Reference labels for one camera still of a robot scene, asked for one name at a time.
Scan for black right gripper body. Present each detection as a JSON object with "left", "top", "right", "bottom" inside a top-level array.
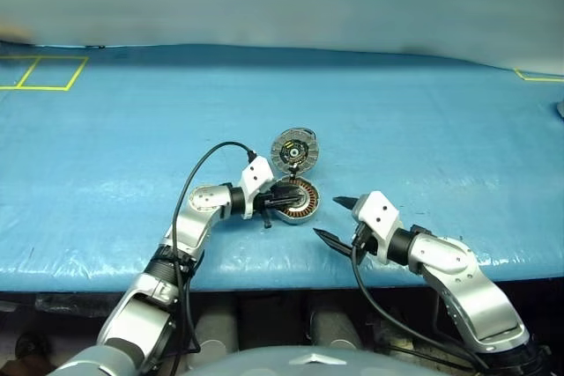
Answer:
[{"left": 350, "top": 205, "right": 380, "bottom": 267}]

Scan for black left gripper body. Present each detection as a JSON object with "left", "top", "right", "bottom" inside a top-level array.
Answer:
[{"left": 253, "top": 185, "right": 288, "bottom": 230}]

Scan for motor housing base copper windings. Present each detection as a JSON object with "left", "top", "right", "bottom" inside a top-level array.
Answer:
[{"left": 275, "top": 174, "right": 320, "bottom": 225}]

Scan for round silver motor housing lid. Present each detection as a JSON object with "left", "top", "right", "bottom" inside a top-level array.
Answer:
[{"left": 269, "top": 127, "right": 320, "bottom": 174}]

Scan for blue plastic table cover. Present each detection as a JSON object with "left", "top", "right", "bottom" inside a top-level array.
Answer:
[{"left": 0, "top": 43, "right": 564, "bottom": 294}]

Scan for grey rounded cylinder shape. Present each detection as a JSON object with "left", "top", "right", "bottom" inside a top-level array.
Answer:
[
  {"left": 308, "top": 308, "right": 363, "bottom": 350},
  {"left": 192, "top": 305, "right": 240, "bottom": 368}
]

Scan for grey robot torso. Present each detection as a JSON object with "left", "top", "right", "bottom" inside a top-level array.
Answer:
[{"left": 178, "top": 345, "right": 382, "bottom": 376}]

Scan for dark round object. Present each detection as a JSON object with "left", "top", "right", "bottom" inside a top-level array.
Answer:
[{"left": 15, "top": 331, "right": 53, "bottom": 365}]

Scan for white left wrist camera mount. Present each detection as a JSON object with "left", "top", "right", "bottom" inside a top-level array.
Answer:
[{"left": 239, "top": 156, "right": 275, "bottom": 220}]

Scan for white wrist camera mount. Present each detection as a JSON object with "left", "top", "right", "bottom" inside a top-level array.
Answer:
[
  {"left": 352, "top": 190, "right": 404, "bottom": 265},
  {"left": 239, "top": 156, "right": 275, "bottom": 220}
]

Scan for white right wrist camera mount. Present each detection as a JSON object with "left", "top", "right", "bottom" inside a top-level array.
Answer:
[{"left": 352, "top": 190, "right": 404, "bottom": 265}]

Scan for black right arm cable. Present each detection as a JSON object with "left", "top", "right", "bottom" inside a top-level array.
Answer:
[{"left": 350, "top": 224, "right": 491, "bottom": 372}]

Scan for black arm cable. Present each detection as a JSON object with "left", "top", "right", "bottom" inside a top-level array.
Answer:
[
  {"left": 350, "top": 224, "right": 491, "bottom": 372},
  {"left": 169, "top": 141, "right": 259, "bottom": 376}
]

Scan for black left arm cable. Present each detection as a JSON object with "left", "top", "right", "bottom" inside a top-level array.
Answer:
[{"left": 169, "top": 141, "right": 259, "bottom": 376}]

